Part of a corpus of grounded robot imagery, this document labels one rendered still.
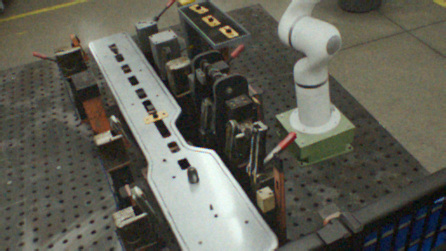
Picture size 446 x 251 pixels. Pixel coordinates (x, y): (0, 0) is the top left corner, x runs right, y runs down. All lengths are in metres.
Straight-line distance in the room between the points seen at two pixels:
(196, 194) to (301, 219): 0.45
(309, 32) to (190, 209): 0.68
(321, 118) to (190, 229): 0.74
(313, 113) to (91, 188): 0.88
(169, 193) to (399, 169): 0.88
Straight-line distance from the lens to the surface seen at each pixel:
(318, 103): 1.72
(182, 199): 1.32
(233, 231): 1.22
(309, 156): 1.77
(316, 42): 1.53
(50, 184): 1.97
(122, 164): 1.58
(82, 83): 1.86
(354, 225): 0.53
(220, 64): 1.53
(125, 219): 1.25
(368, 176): 1.78
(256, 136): 1.20
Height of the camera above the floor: 1.96
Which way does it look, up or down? 39 degrees down
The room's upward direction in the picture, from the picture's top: 8 degrees counter-clockwise
